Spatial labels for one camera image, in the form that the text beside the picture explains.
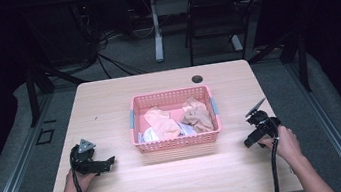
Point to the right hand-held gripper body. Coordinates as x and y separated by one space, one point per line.
263 123

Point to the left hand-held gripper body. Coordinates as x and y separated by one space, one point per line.
83 158

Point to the light blue sock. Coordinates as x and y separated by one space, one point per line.
150 135

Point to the tan sock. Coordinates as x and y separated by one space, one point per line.
199 117

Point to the peach sock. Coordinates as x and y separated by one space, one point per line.
162 124

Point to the pink plastic basket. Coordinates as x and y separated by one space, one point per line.
178 142

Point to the person's left hand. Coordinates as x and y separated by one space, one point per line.
81 184

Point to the person's right hand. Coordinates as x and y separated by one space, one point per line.
288 146

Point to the black metal stand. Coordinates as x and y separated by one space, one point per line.
33 95
302 60

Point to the black folding chair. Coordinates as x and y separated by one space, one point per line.
223 7

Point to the white desk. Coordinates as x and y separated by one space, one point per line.
157 27

